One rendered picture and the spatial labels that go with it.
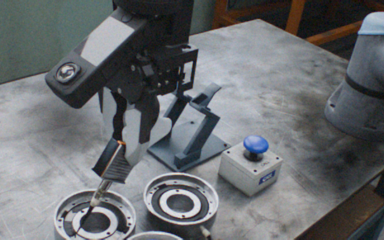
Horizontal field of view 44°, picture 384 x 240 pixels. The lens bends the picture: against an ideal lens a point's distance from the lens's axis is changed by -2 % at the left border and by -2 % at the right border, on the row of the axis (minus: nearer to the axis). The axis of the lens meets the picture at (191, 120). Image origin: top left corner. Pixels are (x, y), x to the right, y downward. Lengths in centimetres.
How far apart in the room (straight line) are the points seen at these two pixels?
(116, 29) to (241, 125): 49
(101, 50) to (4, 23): 184
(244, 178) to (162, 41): 30
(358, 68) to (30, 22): 170
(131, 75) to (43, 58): 197
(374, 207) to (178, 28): 85
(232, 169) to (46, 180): 28
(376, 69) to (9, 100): 68
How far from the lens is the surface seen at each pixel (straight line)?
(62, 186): 75
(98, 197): 61
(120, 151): 58
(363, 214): 123
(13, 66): 241
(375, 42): 94
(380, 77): 95
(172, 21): 53
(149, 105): 51
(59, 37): 247
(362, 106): 98
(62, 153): 81
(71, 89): 47
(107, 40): 49
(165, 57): 52
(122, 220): 66
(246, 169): 75
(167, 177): 72
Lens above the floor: 129
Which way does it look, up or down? 32 degrees down
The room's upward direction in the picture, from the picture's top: 9 degrees clockwise
